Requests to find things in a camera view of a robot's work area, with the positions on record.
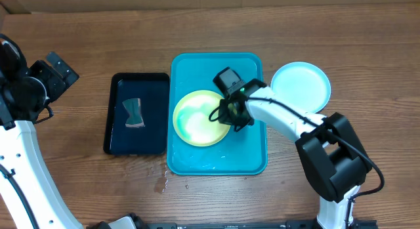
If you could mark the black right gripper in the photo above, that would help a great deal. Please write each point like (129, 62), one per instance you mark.
(228, 119)

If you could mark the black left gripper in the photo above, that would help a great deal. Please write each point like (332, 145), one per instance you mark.
(57, 81)

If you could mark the yellow plate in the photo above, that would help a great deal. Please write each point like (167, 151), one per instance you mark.
(191, 119)

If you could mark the green sponge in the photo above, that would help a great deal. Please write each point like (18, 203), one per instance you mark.
(133, 108)

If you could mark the light blue plate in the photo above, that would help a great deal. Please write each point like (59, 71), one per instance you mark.
(303, 85)

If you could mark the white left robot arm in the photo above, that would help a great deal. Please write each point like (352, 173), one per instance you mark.
(27, 187)

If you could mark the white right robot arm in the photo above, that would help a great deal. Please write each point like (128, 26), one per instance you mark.
(333, 159)

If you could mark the teal rectangular tray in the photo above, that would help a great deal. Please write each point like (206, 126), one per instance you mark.
(238, 153)

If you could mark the black rectangular tray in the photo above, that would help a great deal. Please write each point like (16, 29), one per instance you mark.
(153, 91)

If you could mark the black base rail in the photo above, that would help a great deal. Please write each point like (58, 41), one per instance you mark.
(133, 221)

